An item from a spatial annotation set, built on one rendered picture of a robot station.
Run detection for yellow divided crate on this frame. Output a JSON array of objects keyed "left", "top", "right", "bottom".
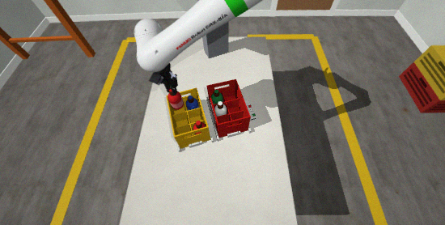
[{"left": 167, "top": 93, "right": 211, "bottom": 149}]

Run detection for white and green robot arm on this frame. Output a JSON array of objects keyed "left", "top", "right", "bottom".
[{"left": 134, "top": 0, "right": 263, "bottom": 85}]

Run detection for green bottle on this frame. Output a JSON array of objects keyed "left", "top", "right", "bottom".
[{"left": 211, "top": 90, "right": 223, "bottom": 104}]

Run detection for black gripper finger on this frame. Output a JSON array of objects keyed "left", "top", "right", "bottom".
[
  {"left": 163, "top": 71, "right": 178, "bottom": 96},
  {"left": 162, "top": 76, "right": 170, "bottom": 93}
]

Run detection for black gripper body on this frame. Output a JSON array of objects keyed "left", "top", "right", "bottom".
[{"left": 157, "top": 63, "right": 172, "bottom": 77}]

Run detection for white paper pick list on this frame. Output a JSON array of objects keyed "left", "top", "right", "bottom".
[{"left": 245, "top": 100, "right": 257, "bottom": 121}]

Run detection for red crate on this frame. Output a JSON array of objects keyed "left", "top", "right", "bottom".
[{"left": 208, "top": 83, "right": 251, "bottom": 138}]

